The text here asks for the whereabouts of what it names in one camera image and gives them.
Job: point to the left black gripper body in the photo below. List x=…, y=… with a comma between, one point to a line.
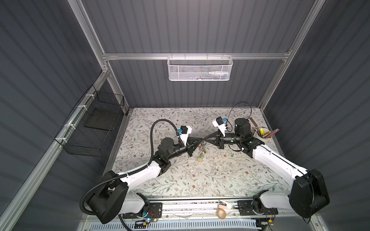
x=189, y=148

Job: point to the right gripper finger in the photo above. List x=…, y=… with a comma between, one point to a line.
x=212, y=142
x=213, y=137

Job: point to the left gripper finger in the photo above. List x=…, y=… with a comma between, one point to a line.
x=198, y=146
x=193, y=140

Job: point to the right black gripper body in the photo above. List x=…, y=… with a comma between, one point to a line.
x=221, y=141

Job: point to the keyring bunch with grey strap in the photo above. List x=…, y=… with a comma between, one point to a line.
x=201, y=153

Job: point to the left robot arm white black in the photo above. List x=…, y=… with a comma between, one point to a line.
x=111, y=197

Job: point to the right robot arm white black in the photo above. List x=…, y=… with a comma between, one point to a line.
x=307, y=193

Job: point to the floral table mat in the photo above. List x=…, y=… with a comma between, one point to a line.
x=226, y=172

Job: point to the pink calculator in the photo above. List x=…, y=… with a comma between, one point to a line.
x=253, y=123

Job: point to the white pen cup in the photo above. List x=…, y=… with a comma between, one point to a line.
x=257, y=134

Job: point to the pink pen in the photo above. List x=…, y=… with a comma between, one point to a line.
x=272, y=133

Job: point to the tape roll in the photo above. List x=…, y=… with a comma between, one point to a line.
x=221, y=213

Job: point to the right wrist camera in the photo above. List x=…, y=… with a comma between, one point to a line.
x=220, y=123

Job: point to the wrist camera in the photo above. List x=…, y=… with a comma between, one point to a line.
x=220, y=123
x=184, y=132

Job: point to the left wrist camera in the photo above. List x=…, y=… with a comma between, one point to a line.
x=184, y=132

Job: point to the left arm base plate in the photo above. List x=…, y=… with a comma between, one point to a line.
x=154, y=211

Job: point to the white wire mesh basket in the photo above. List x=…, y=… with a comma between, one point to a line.
x=199, y=68

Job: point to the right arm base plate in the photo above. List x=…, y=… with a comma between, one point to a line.
x=245, y=208

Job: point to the white cable duct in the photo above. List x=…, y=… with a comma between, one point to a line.
x=197, y=224

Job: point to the black wire basket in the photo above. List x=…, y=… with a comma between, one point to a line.
x=94, y=124

